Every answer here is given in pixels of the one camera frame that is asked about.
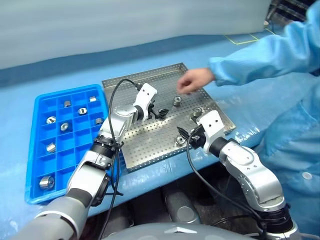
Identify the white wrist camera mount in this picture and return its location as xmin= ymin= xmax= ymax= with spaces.
xmin=132 ymin=83 xmax=158 ymax=118
xmin=196 ymin=109 xmax=227 ymax=153

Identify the blue compartment tray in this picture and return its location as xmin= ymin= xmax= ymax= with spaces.
xmin=24 ymin=84 xmax=126 ymax=206

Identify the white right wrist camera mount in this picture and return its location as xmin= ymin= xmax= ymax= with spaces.
xmin=196 ymin=109 xmax=227 ymax=153

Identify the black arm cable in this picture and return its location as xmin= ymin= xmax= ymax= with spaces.
xmin=98 ymin=78 xmax=141 ymax=240
xmin=186 ymin=134 xmax=268 ymax=240

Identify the perforated steel tray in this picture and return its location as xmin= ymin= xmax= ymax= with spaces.
xmin=101 ymin=62 xmax=237 ymax=173

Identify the grey rounded housing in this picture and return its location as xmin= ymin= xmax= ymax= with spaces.
xmin=102 ymin=223 xmax=253 ymax=240

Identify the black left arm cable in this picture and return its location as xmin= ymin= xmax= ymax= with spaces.
xmin=98 ymin=78 xmax=141 ymax=240

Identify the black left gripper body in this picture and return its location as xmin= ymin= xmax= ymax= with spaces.
xmin=146 ymin=99 xmax=161 ymax=121

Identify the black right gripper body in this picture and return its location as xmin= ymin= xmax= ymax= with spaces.
xmin=187 ymin=124 xmax=206 ymax=151

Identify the person's bare hand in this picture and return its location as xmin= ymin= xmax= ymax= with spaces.
xmin=176 ymin=67 xmax=217 ymax=95

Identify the person in blue cleanroom coat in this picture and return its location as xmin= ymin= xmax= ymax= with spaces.
xmin=257 ymin=71 xmax=320 ymax=240

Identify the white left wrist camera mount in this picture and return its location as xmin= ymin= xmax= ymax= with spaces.
xmin=132 ymin=83 xmax=158 ymax=118

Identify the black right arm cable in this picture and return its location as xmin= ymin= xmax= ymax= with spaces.
xmin=186 ymin=134 xmax=268 ymax=240

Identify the dark metal rack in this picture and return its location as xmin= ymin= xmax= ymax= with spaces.
xmin=264 ymin=0 xmax=313 ymax=26

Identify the dark grey rounded shape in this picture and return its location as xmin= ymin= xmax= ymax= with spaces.
xmin=162 ymin=187 xmax=203 ymax=225

